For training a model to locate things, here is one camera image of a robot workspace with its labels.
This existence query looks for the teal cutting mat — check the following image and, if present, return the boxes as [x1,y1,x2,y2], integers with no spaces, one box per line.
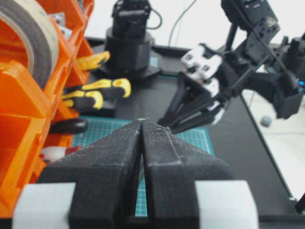
[72,116,214,217]

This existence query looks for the metal brackets in bin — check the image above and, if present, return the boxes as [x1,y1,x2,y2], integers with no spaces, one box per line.
[50,12,72,40]

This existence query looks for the grey cable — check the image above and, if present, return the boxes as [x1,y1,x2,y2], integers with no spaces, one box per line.
[168,0,198,47]

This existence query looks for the black aluminium frame stand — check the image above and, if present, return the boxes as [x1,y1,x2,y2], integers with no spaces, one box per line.
[89,24,189,82]

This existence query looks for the black round object in bin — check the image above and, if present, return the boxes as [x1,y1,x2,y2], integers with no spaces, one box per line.
[50,118,88,135]

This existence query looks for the small grey cap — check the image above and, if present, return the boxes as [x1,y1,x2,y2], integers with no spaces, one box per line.
[260,115,273,127]

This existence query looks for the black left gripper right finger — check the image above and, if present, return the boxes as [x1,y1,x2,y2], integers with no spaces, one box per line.
[142,117,260,229]

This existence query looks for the yellow black tool upper bin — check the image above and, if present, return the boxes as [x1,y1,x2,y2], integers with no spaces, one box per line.
[76,51,111,71]

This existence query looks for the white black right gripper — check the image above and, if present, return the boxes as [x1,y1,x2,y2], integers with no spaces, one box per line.
[158,44,230,134]

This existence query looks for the orange container rack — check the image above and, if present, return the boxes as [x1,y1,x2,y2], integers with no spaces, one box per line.
[0,0,94,219]

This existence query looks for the white red object in bin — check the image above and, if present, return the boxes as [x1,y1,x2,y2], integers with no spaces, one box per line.
[39,146,82,163]

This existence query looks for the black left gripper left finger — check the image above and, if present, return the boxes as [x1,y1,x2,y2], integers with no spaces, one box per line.
[12,118,143,229]

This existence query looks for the yellow black pliers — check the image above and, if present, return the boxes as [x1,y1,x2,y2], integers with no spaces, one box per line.
[61,78,132,113]

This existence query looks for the grey tape roll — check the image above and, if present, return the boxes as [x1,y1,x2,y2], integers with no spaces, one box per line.
[0,0,60,88]

